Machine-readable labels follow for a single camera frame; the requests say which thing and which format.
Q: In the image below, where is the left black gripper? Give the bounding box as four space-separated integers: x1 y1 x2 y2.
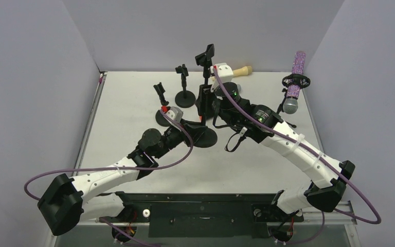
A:
154 118 207 160

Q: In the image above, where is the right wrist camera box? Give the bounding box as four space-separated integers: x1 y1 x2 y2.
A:
210 63 234 93

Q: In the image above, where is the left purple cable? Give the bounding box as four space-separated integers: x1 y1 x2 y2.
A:
24 111 194 202

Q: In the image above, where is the purple glitter microphone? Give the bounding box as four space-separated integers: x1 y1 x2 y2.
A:
282 51 306 114

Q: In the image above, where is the black tripod shock-mount stand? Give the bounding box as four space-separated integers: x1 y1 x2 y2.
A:
277 74 311 114

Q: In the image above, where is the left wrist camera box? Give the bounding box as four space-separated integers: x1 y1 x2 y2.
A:
159 107 184 129

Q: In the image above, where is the black round-base stand white mic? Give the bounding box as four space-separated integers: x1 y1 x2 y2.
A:
153 82 170 127

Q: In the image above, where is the cream beige microphone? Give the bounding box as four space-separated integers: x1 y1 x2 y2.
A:
233 66 253 77

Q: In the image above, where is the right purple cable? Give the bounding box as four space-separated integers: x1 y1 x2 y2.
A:
212 68 382 225

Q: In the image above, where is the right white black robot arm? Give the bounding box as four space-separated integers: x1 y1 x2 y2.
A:
196 82 355 220

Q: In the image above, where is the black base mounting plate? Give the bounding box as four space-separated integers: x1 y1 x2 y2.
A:
106 192 291 238

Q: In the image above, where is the purple cable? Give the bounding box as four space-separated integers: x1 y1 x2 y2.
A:
24 111 194 202
212 68 382 225

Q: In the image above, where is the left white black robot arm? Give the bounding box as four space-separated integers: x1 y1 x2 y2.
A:
38 120 208 236

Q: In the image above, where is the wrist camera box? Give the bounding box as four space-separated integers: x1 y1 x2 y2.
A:
159 107 184 129
210 63 234 93

